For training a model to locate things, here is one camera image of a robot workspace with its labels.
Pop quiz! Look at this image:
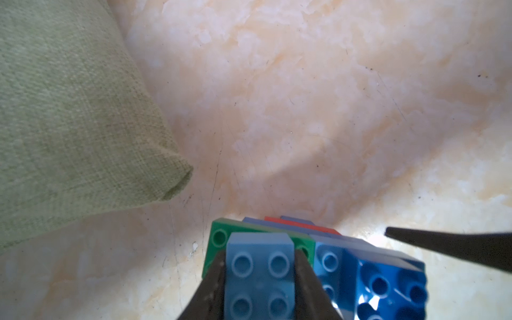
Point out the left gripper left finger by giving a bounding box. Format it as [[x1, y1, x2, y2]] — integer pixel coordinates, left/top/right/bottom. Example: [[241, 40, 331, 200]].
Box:
[[178, 250, 226, 320]]

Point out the green 2x4 lego brick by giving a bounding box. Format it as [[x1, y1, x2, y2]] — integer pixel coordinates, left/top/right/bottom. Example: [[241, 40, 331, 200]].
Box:
[[201, 218, 316, 279]]

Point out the red 2x4 lego brick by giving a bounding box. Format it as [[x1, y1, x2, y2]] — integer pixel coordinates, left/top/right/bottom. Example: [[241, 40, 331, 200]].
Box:
[[264, 216, 341, 236]]

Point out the small blue 2x2 brick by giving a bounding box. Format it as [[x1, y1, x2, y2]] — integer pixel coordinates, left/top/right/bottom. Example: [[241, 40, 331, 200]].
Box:
[[280, 215, 315, 225]]

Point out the green square cushion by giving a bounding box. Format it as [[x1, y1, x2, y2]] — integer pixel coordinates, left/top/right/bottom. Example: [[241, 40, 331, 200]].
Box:
[[1, 1, 193, 251]]

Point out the light blue 2x2 brick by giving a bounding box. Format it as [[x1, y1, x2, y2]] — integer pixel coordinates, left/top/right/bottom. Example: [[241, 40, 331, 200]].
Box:
[[224, 232, 295, 319]]

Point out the blue 2x4 lego brick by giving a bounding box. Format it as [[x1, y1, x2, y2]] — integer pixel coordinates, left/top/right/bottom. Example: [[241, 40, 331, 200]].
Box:
[[243, 217, 343, 239]]

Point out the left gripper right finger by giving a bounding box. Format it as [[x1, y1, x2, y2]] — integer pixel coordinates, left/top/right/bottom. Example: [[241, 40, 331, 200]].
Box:
[[294, 249, 342, 320]]

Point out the light blue 2x4 brick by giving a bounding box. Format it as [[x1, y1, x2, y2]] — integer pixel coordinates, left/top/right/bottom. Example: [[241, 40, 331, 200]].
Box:
[[313, 235, 425, 319]]

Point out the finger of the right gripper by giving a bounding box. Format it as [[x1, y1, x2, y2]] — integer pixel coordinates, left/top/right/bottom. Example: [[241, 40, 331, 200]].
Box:
[[385, 227, 511, 273]]

